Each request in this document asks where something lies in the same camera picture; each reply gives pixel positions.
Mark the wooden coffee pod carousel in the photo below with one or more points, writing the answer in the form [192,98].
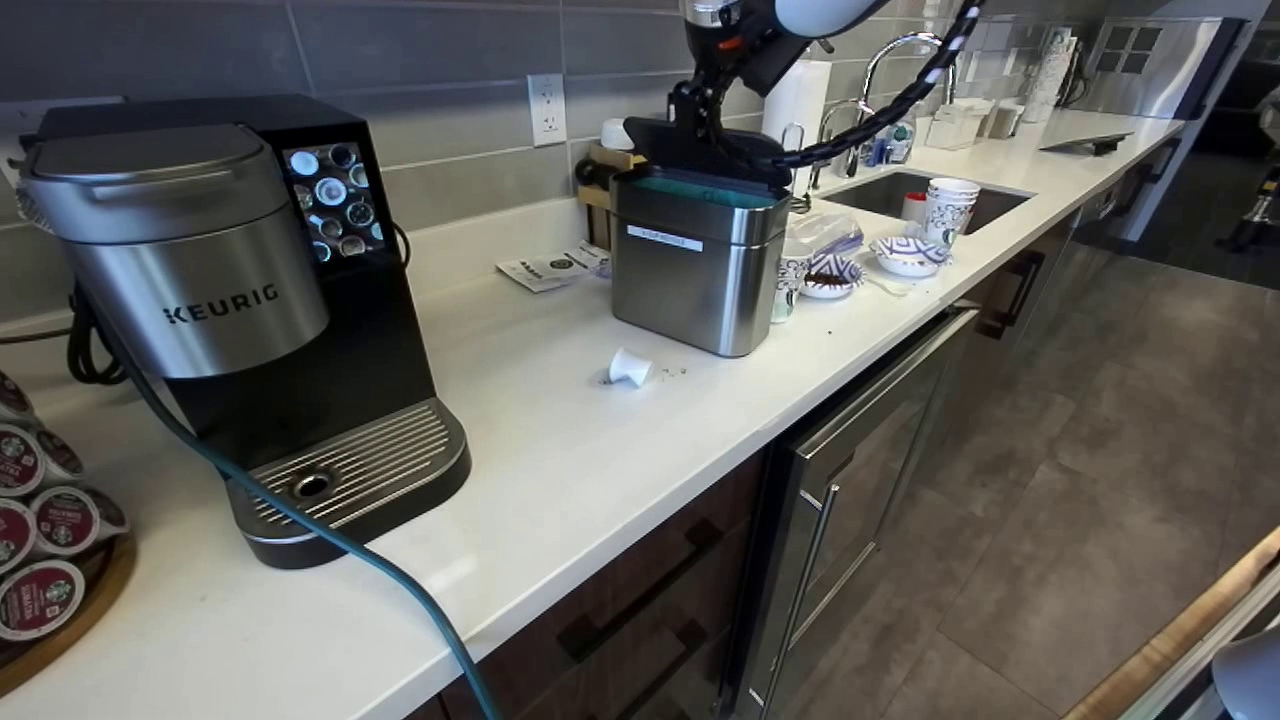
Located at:
[80,624]

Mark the blue white patterned plate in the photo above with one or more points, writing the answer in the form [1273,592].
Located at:
[906,257]

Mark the chrome faucet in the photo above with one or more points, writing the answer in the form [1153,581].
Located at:
[889,147]

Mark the stainless steel dishwasher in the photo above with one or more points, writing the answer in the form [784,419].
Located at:
[855,495]

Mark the silver stainless steel bin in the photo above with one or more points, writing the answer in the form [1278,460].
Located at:
[685,285]

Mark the dark counter sink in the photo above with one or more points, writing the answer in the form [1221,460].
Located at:
[923,199]

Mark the white wall outlet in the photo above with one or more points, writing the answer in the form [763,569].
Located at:
[545,111]

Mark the patterned plate with coffee grounds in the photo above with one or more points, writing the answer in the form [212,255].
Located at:
[831,277]

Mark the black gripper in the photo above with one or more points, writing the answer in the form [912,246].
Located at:
[712,147]

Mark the small white creamer cup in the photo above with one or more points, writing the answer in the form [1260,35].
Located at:
[612,132]

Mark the wooden counter organizer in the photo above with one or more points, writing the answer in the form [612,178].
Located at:
[599,181]

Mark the small red white container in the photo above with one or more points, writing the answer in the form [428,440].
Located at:
[912,205]

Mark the black silver Keurig coffee machine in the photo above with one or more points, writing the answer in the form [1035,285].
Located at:
[243,302]

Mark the clear plastic zip bag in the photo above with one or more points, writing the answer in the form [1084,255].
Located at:
[821,237]

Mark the white paper packet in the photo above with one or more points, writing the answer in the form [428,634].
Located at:
[531,273]
[585,257]

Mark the red lid coffee pod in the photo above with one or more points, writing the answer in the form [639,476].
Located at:
[21,460]
[10,539]
[66,521]
[38,602]

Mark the grey round object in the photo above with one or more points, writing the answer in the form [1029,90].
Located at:
[1249,680]

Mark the white coffee pod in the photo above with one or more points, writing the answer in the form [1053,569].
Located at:
[625,370]

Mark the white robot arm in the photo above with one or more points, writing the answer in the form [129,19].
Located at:
[806,14]

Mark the wooden rail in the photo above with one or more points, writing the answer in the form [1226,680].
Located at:
[1175,634]

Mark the white background appliance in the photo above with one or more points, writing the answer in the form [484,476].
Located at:
[1175,67]

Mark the clear plastic container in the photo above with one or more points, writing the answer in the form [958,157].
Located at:
[981,126]

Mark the white paper towel roll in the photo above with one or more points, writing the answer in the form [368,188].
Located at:
[801,106]

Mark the flat black tablet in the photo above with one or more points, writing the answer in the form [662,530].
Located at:
[1080,147]

